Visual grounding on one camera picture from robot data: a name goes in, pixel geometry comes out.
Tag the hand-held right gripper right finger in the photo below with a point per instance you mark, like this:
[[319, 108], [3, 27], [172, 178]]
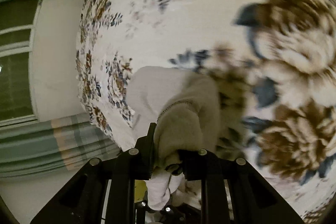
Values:
[[200, 165]]

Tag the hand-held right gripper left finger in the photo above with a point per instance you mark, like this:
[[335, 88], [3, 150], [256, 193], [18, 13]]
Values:
[[143, 157]]

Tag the grey long-sleeve shirt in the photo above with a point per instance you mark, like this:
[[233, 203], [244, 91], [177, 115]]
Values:
[[178, 119]]

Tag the floral bed blanket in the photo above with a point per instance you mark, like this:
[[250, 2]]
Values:
[[189, 29]]

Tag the window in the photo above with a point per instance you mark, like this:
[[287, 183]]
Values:
[[14, 69]]

